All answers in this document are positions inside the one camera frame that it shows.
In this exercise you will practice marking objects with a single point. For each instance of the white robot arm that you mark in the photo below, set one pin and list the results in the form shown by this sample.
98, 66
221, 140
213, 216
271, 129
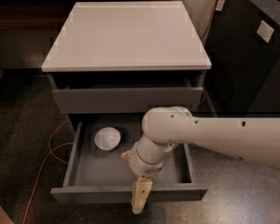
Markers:
164, 128

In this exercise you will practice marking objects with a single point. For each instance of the grey drawer cabinet white top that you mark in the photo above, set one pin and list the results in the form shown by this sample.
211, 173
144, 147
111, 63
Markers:
126, 41

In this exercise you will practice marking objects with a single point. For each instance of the grey top drawer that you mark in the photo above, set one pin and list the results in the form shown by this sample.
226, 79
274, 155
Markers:
126, 97

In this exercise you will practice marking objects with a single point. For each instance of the grey drawer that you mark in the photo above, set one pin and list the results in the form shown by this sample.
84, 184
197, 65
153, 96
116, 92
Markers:
126, 97
96, 176

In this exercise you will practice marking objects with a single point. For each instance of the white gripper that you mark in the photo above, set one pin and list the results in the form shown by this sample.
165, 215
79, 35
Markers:
142, 167

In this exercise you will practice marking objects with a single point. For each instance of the white round bowl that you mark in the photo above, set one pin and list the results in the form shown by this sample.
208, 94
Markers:
107, 139

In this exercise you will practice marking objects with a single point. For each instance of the white tag on cable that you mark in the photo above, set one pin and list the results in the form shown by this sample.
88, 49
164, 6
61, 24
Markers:
220, 5

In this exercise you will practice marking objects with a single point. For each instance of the dark wooden bench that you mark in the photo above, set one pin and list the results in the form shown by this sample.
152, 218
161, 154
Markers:
39, 14

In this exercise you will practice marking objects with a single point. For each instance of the white label on bin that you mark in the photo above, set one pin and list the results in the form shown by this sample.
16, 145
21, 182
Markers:
265, 31

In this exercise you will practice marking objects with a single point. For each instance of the black bin cabinet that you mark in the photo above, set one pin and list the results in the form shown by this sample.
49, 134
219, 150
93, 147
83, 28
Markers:
244, 79

